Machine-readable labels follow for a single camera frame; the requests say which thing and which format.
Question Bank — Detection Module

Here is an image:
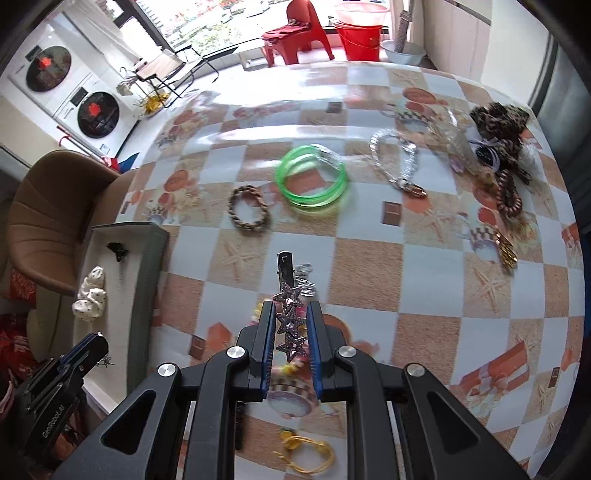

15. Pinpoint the grey-green shallow box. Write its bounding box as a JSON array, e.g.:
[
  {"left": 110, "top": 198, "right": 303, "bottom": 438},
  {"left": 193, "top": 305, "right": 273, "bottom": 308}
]
[{"left": 74, "top": 222, "right": 171, "bottom": 418}]

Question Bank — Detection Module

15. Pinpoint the red bucket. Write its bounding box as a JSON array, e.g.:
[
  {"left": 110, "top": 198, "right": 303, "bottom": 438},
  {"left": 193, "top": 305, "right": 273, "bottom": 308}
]
[{"left": 332, "top": 21, "right": 384, "bottom": 62}]

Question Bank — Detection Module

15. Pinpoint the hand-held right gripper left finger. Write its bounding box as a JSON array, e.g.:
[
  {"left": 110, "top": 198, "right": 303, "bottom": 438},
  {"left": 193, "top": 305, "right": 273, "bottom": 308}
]
[{"left": 51, "top": 301, "right": 278, "bottom": 480}]

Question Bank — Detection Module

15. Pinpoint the green translucent bangle set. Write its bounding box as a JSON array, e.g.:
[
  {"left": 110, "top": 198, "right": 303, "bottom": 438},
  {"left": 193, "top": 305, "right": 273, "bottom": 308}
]
[{"left": 276, "top": 144, "right": 349, "bottom": 209}]

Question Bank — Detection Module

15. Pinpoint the brown braided bracelet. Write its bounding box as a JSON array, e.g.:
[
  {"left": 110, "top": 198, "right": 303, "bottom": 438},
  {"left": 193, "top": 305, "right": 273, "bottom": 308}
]
[{"left": 228, "top": 185, "right": 271, "bottom": 230}]

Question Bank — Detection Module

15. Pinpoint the yellow elastic hair tie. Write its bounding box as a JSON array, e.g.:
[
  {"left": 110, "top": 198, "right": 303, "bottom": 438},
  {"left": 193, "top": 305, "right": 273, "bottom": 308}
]
[{"left": 274, "top": 427, "right": 335, "bottom": 474}]

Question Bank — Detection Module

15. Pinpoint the dark hair tie with ribbon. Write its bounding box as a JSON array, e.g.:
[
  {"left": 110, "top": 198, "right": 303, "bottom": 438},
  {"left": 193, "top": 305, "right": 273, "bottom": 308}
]
[{"left": 473, "top": 138, "right": 502, "bottom": 169}]

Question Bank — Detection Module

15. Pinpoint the pink yellow beaded bracelet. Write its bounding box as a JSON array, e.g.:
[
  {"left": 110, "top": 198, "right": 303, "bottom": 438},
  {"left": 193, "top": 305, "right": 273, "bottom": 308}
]
[{"left": 249, "top": 300, "right": 310, "bottom": 377}]

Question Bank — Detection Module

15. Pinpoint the metal basin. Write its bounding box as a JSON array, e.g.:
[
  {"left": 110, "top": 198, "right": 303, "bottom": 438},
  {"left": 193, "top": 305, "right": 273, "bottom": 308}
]
[{"left": 381, "top": 39, "right": 426, "bottom": 65}]

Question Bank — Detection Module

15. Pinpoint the clear plastic bag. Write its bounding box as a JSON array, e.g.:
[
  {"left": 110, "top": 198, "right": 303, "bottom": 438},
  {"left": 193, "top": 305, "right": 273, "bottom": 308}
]
[{"left": 427, "top": 108, "right": 481, "bottom": 174}]

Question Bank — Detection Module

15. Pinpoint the brown braided hair tie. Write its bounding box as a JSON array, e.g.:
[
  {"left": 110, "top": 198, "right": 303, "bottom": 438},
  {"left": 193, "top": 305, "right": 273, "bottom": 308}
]
[{"left": 496, "top": 168, "right": 525, "bottom": 222}]

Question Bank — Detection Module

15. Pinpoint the leopard print hair bow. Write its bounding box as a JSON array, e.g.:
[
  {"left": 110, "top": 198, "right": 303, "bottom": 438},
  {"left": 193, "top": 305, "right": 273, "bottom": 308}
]
[{"left": 470, "top": 102, "right": 536, "bottom": 185}]

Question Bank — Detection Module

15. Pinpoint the brown leather chair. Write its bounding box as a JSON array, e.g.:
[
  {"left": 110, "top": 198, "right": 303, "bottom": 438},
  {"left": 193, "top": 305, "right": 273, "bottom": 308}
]
[{"left": 7, "top": 150, "right": 134, "bottom": 361}]

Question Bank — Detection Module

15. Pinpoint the red plastic chair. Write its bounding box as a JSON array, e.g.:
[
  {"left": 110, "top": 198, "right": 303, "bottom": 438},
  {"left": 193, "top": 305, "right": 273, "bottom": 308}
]
[{"left": 261, "top": 0, "right": 335, "bottom": 65}]

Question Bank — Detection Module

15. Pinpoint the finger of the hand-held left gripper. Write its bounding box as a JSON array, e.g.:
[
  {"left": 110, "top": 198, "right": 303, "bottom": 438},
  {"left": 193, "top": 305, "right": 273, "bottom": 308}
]
[{"left": 59, "top": 332, "right": 110, "bottom": 384}]

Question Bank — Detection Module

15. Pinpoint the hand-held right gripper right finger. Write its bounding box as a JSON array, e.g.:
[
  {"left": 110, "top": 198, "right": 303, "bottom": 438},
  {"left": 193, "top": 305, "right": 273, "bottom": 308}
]
[{"left": 305, "top": 301, "right": 532, "bottom": 480}]

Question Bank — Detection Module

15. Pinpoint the white polka dot scrunchie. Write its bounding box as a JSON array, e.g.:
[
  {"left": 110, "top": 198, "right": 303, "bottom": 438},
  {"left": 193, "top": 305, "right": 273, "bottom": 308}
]
[{"left": 71, "top": 265, "right": 108, "bottom": 322}]

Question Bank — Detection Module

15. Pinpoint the checkered printed tablecloth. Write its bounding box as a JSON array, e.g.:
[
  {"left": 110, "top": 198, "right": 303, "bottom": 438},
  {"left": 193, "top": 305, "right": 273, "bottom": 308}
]
[{"left": 122, "top": 60, "right": 585, "bottom": 480}]

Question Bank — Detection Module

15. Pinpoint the pink basin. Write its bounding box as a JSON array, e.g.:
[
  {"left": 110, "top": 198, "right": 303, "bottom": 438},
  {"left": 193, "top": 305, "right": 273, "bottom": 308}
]
[{"left": 335, "top": 2, "right": 389, "bottom": 26}]

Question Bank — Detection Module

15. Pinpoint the silver rhinestone hair clip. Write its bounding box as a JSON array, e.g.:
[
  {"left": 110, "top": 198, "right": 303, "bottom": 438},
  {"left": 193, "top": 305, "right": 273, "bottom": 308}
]
[{"left": 295, "top": 264, "right": 317, "bottom": 296}]

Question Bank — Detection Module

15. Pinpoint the red printed bag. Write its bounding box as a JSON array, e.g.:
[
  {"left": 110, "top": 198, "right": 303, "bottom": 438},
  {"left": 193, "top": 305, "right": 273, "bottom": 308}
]
[{"left": 0, "top": 268, "right": 38, "bottom": 384}]

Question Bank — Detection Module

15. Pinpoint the silver star hair clip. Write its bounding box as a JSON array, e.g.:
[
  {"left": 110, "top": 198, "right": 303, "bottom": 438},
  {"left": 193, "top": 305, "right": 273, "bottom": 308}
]
[{"left": 273, "top": 251, "right": 311, "bottom": 365}]

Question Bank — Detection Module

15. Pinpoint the black folding chair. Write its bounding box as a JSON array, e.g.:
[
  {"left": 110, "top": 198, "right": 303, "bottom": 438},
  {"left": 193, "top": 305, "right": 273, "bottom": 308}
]
[{"left": 134, "top": 44, "right": 222, "bottom": 100}]

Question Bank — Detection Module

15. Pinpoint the clear crystal wrist strap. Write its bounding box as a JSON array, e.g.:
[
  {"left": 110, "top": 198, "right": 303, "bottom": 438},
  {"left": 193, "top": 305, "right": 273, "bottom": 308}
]
[{"left": 370, "top": 129, "right": 428, "bottom": 198}]

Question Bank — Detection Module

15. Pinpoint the yellow plastic bundle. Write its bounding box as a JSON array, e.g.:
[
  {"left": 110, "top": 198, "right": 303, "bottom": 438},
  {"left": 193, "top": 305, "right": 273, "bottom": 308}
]
[{"left": 139, "top": 90, "right": 174, "bottom": 116}]

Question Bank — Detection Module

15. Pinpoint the gold hair clip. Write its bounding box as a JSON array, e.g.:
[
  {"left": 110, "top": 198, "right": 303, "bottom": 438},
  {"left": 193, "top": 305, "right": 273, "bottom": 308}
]
[{"left": 494, "top": 231, "right": 518, "bottom": 268}]

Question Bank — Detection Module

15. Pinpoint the white washing machine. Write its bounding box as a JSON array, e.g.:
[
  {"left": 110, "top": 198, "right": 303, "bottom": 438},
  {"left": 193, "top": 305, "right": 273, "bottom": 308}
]
[
  {"left": 7, "top": 11, "right": 93, "bottom": 93},
  {"left": 51, "top": 69, "right": 139, "bottom": 153}
]

